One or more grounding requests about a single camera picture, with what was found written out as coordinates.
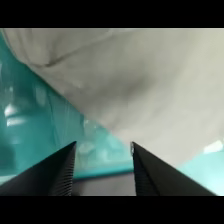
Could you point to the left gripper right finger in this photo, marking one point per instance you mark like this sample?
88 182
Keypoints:
156 176

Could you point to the beige garment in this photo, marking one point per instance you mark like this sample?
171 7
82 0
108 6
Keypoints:
140 86

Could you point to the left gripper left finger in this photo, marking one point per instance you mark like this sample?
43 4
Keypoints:
50 176

